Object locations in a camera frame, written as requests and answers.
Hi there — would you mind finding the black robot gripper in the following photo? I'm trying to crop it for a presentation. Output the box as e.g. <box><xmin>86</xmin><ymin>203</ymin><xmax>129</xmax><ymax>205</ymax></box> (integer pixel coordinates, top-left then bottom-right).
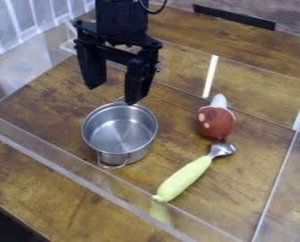
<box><xmin>74</xmin><ymin>0</ymin><xmax>162</xmax><ymax>105</ymax></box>

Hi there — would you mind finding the stainless steel pot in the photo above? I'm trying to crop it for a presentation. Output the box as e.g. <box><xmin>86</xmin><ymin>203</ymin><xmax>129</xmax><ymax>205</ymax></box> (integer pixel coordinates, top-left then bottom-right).
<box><xmin>81</xmin><ymin>96</ymin><xmax>158</xmax><ymax>169</ymax></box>

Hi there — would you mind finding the clear acrylic triangular stand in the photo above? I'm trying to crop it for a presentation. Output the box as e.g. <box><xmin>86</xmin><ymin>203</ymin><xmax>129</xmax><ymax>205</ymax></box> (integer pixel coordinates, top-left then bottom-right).
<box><xmin>59</xmin><ymin>22</ymin><xmax>78</xmax><ymax>55</ymax></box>

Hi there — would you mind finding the black strip on table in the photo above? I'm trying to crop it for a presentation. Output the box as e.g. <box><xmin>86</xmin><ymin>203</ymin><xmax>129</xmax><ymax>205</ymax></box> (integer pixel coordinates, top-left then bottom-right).
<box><xmin>193</xmin><ymin>4</ymin><xmax>276</xmax><ymax>30</ymax></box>

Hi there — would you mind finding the red toy mushroom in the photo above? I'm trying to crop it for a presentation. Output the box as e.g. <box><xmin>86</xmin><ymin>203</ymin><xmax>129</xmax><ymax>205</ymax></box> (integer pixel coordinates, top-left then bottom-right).
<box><xmin>196</xmin><ymin>94</ymin><xmax>236</xmax><ymax>139</ymax></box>

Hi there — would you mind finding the clear acrylic front barrier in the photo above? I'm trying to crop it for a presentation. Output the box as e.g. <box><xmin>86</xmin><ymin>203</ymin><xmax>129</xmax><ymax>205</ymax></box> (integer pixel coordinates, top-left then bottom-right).
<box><xmin>0</xmin><ymin>118</ymin><xmax>243</xmax><ymax>242</ymax></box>

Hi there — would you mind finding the black cable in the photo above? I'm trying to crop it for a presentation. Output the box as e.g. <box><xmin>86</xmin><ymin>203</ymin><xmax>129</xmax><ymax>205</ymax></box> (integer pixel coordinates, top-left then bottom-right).
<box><xmin>138</xmin><ymin>0</ymin><xmax>170</xmax><ymax>15</ymax></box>

